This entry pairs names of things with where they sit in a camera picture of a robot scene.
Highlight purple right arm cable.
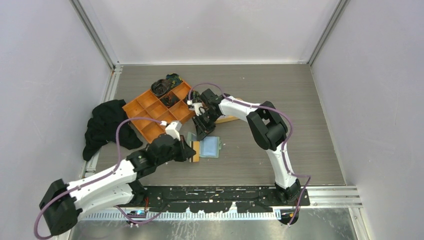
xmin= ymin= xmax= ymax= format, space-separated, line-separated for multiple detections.
xmin=188 ymin=82 xmax=312 ymax=226

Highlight dark rolled sock centre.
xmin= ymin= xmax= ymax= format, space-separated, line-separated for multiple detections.
xmin=159 ymin=92 xmax=180 ymax=109

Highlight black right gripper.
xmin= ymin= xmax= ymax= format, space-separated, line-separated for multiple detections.
xmin=191 ymin=110 xmax=220 ymax=143

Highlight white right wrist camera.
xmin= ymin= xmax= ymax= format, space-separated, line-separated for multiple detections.
xmin=187 ymin=100 xmax=206 ymax=116

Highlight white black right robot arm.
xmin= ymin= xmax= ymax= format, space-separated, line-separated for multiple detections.
xmin=186 ymin=89 xmax=301 ymax=206

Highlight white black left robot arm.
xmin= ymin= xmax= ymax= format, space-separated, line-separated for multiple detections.
xmin=39 ymin=134 xmax=196 ymax=236

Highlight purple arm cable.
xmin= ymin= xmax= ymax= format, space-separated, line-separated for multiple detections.
xmin=188 ymin=82 xmax=312 ymax=226
xmin=33 ymin=117 xmax=167 ymax=240

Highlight dark rolled sock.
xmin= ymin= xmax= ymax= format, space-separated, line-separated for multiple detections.
xmin=159 ymin=92 xmax=180 ymax=109
xmin=165 ymin=73 xmax=183 ymax=88
xmin=150 ymin=79 xmax=172 ymax=98

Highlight dark rolled sock left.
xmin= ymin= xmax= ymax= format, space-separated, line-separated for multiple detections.
xmin=150 ymin=79 xmax=172 ymax=98

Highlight aluminium frame rail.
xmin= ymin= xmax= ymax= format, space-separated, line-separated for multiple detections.
xmin=82 ymin=186 xmax=363 ymax=224

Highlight yellow oval tray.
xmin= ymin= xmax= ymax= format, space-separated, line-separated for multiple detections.
xmin=215 ymin=115 xmax=238 ymax=124

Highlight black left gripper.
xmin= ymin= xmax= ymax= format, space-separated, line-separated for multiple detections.
xmin=156 ymin=134 xmax=196 ymax=166

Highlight green patterned rolled sock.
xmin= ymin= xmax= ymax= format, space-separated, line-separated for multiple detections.
xmin=187 ymin=90 xmax=202 ymax=103

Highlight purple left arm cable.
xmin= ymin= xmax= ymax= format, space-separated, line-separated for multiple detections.
xmin=33 ymin=117 xmax=167 ymax=240

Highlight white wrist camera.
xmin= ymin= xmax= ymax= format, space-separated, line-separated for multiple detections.
xmin=160 ymin=120 xmax=182 ymax=141
xmin=187 ymin=100 xmax=206 ymax=116

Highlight green card holder wallet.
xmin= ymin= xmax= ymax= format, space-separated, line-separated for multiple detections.
xmin=186 ymin=132 xmax=222 ymax=159

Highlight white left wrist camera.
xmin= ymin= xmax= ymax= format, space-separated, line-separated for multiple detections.
xmin=160 ymin=120 xmax=182 ymax=141

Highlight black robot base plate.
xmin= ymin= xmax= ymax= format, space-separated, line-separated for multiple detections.
xmin=124 ymin=185 xmax=310 ymax=214

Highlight dark rolled sock top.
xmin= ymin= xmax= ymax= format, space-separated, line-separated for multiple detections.
xmin=165 ymin=73 xmax=183 ymax=88

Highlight black cloth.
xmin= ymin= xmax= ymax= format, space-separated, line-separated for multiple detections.
xmin=82 ymin=99 xmax=143 ymax=161

